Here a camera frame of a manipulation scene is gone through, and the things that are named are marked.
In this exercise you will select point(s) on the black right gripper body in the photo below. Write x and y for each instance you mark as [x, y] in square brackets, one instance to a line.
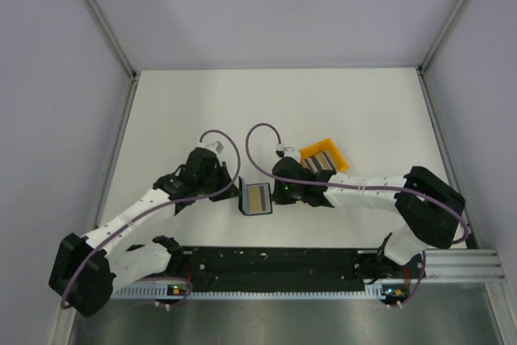
[287, 195]

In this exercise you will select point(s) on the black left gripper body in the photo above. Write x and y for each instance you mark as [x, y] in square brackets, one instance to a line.
[217, 179]

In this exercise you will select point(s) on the black leather card holder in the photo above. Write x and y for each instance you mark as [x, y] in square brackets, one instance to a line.
[242, 203]

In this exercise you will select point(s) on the yellow plastic bin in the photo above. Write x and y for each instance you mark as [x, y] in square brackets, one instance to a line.
[328, 146]

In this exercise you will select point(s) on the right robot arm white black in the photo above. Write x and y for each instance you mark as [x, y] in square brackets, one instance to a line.
[431, 210]

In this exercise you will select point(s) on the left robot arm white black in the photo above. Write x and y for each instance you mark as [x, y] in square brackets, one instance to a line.
[88, 269]

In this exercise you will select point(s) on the stack of cards in bin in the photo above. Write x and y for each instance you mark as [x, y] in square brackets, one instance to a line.
[320, 162]

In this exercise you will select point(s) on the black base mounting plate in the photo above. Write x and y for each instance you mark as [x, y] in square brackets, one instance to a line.
[259, 269]

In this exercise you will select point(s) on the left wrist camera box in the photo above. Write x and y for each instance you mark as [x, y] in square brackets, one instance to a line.
[216, 147]

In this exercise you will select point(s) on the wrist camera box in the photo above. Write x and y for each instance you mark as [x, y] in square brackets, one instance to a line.
[216, 147]
[283, 151]

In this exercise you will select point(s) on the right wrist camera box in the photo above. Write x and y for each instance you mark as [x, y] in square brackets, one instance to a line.
[283, 151]

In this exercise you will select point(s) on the grey slotted cable duct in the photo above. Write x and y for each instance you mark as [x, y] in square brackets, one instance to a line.
[173, 292]

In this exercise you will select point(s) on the aluminium frame rail front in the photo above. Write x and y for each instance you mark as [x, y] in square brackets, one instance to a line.
[444, 266]

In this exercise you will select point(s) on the aluminium frame post left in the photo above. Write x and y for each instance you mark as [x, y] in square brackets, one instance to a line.
[110, 37]

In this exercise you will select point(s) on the aluminium frame post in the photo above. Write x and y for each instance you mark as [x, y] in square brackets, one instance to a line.
[446, 29]
[110, 37]

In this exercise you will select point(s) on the aluminium frame post right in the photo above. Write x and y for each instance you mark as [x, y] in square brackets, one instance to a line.
[446, 29]

